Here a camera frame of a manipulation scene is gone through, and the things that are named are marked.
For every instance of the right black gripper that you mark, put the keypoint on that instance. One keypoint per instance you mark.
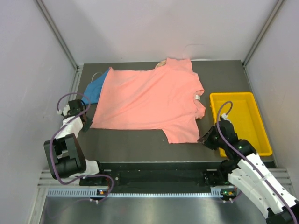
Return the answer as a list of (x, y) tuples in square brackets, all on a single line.
[(205, 139)]

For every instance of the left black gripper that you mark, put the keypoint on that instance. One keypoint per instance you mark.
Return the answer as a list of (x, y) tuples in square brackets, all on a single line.
[(86, 127)]

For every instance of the pink t shirt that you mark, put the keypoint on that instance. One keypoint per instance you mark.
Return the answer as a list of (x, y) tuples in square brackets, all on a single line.
[(165, 98)]

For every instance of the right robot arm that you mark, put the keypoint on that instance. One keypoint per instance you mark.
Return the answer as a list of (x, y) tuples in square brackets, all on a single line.
[(244, 169)]

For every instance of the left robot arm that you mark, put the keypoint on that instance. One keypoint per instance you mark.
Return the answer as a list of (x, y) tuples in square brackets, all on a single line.
[(65, 155)]

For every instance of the blue cloth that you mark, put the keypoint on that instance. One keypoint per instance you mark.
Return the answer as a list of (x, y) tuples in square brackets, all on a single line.
[(94, 88)]

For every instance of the yellow plastic tray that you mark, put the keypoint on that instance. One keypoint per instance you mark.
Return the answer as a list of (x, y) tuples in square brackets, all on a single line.
[(245, 117)]

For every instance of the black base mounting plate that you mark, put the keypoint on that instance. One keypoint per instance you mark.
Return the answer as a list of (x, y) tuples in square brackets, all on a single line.
[(158, 177)]

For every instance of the floral patterned cloth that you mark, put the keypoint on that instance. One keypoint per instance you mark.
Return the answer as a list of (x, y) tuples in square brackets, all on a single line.
[(161, 63)]

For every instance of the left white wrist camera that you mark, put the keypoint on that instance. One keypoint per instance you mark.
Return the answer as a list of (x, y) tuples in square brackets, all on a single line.
[(64, 112)]

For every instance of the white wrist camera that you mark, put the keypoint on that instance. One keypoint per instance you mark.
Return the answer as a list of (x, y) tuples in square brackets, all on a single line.
[(64, 112), (224, 116)]

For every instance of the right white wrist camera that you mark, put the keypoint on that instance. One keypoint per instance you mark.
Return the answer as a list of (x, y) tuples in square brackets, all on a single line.
[(224, 116)]

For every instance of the slotted cable duct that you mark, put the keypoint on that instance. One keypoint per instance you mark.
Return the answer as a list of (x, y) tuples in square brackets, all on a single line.
[(99, 193)]

